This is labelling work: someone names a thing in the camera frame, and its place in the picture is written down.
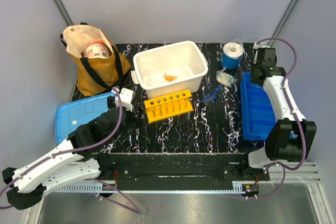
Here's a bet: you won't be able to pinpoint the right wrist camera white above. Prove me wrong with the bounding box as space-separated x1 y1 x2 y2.
253 45 270 64

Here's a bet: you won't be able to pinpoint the white orange bottle in bag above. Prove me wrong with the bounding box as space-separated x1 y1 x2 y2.
85 40 109 59

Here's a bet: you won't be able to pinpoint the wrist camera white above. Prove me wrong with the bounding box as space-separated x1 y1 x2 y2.
253 45 270 64
111 88 135 112

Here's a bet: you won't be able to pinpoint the blue safety glasses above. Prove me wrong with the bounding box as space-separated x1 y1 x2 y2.
201 84 223 105

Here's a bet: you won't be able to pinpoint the brown canvas tote bag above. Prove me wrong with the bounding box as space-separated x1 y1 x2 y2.
60 23 131 97

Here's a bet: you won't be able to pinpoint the crumpled clear plastic wrapper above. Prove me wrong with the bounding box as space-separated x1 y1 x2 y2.
216 71 238 87

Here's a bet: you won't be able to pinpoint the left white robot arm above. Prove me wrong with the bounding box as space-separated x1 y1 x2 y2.
1 93 133 210

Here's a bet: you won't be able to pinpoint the light blue plastic lid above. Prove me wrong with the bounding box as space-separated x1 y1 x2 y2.
55 92 116 145

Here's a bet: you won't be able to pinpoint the yellow test tube rack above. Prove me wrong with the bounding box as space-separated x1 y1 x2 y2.
144 90 193 123

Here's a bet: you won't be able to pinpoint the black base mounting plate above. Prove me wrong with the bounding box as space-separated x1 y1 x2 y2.
52 152 289 192

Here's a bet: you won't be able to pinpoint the dark blue divided tray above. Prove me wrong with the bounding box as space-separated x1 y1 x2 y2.
240 72 276 141

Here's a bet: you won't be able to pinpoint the yellow knotted rubber band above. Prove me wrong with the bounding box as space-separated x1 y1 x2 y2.
163 73 177 82

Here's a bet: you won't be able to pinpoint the white plastic tub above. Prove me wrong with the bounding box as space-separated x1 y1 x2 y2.
131 41 208 99

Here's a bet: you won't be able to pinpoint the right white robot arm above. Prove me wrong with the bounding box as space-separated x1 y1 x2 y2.
238 46 317 180

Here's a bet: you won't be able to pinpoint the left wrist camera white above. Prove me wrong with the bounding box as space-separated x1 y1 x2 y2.
111 88 135 112

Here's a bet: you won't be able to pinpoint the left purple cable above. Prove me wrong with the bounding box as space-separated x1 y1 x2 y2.
0 87 141 214

